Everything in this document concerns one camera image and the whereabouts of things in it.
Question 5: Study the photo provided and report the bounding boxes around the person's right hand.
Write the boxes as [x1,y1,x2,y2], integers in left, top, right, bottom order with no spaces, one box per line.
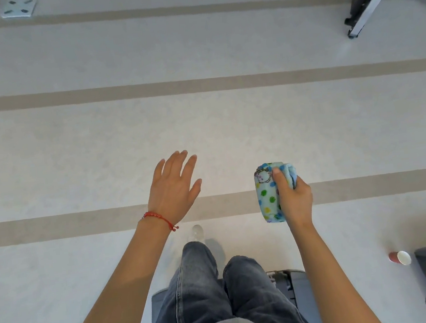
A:
[271,163,317,232]

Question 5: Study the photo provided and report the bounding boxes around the person's left hand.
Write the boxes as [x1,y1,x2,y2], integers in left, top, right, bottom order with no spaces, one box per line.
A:
[141,148,208,228]

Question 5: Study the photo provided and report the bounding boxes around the polka dot cleaning cloth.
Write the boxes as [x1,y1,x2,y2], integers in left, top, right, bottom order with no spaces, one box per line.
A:
[252,159,303,225]

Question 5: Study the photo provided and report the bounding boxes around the person's right forearm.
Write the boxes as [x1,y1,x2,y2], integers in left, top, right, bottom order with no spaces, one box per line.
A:
[288,212,385,323]

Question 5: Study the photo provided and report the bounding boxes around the person's left forearm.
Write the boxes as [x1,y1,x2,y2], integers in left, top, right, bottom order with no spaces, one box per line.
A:
[41,216,186,323]

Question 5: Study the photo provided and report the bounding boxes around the person's white left shoe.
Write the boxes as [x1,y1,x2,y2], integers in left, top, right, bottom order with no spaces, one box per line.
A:
[191,223,207,244]

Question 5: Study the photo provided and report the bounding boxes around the dark grey treadmill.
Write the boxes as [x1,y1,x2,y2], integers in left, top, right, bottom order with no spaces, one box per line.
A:
[147,265,326,323]

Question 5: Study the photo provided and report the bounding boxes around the person's blue jeans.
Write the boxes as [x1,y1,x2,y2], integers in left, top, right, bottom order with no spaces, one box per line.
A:
[134,228,317,323]

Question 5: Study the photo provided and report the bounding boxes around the red paper cup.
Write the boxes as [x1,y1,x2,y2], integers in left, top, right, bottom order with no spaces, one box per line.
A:
[388,249,412,268]

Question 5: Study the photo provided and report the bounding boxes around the white body weight scale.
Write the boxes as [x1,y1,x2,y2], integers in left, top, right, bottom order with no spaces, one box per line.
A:
[0,0,39,21]

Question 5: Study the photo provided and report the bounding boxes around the red beaded bracelet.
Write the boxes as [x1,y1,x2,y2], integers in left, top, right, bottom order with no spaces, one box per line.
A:
[141,208,180,236]

